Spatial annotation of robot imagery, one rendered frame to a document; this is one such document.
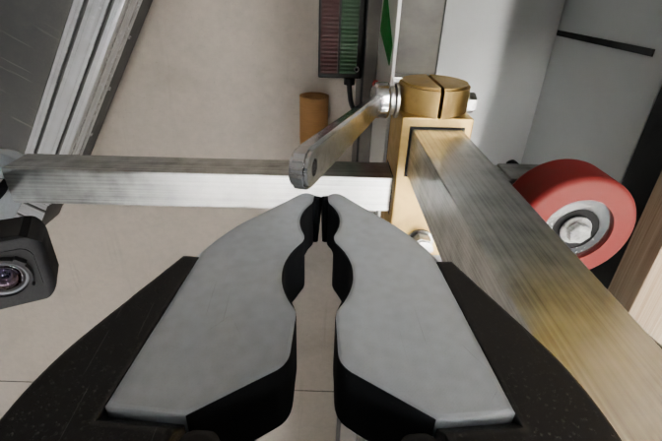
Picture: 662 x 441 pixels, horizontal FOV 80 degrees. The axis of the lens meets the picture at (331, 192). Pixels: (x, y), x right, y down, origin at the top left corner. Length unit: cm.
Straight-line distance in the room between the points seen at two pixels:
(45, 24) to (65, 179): 77
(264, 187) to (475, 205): 17
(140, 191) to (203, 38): 88
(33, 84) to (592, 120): 109
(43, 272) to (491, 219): 24
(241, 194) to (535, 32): 41
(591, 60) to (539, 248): 37
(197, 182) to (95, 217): 122
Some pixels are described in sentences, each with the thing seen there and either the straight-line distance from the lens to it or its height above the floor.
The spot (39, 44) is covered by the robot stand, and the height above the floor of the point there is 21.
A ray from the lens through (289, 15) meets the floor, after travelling 114.
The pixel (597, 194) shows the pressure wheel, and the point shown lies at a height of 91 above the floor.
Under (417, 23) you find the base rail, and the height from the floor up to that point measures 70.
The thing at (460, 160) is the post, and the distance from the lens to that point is 24.
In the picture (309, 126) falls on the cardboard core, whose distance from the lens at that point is 111.
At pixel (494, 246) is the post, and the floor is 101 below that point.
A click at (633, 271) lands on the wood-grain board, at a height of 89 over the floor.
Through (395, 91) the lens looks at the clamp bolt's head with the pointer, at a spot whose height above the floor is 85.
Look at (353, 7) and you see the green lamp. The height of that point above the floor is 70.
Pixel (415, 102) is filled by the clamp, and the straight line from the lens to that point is 28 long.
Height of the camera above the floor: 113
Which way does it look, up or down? 62 degrees down
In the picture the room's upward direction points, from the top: 179 degrees clockwise
